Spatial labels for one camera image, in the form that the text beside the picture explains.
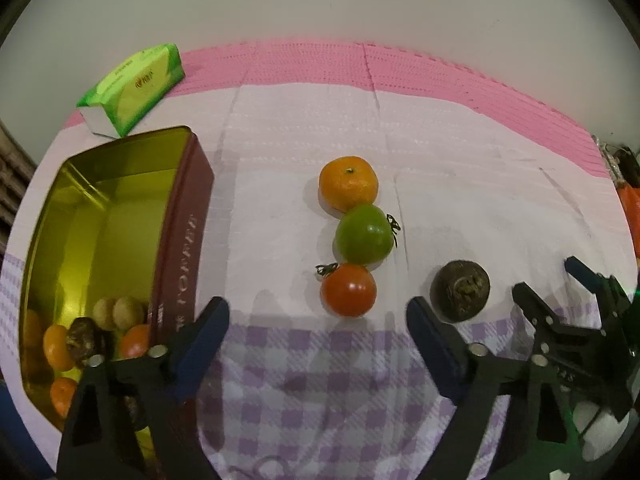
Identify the green tissue pack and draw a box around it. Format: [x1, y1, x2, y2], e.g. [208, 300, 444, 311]
[76, 43, 186, 139]

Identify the dark tangled object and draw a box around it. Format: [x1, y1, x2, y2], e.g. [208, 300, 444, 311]
[607, 145, 640, 186]

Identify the pink and purple checked tablecloth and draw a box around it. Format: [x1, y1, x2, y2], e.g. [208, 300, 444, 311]
[0, 40, 640, 480]

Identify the red oval tomato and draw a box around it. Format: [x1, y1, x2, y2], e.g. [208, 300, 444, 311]
[118, 324, 153, 359]

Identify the green tomato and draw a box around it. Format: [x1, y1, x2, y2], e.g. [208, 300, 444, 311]
[334, 203, 402, 266]

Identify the orange mandarin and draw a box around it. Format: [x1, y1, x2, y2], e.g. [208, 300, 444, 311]
[50, 377, 78, 418]
[42, 324, 76, 372]
[319, 156, 379, 213]

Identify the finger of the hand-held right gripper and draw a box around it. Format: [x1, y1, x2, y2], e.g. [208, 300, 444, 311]
[512, 282, 601, 356]
[565, 256, 632, 311]

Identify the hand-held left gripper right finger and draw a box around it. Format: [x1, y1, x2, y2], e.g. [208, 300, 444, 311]
[406, 296, 586, 480]

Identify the dark brown round fruit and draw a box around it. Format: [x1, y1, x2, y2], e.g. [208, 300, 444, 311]
[122, 395, 142, 431]
[65, 316, 108, 368]
[430, 259, 491, 322]

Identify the red round tomato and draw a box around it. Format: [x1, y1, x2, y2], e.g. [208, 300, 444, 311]
[315, 261, 377, 318]

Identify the orange object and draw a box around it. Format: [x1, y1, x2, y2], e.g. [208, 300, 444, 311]
[620, 185, 640, 256]

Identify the small tan round fruit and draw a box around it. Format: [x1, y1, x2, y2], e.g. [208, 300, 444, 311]
[92, 297, 118, 332]
[112, 296, 147, 332]

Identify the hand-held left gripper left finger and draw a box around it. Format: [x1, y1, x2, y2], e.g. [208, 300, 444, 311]
[56, 296, 231, 480]

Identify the patterned beige curtain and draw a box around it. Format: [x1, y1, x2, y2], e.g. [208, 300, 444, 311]
[0, 125, 36, 221]

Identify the gold tin box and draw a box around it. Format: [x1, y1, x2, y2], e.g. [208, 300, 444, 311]
[17, 126, 216, 466]

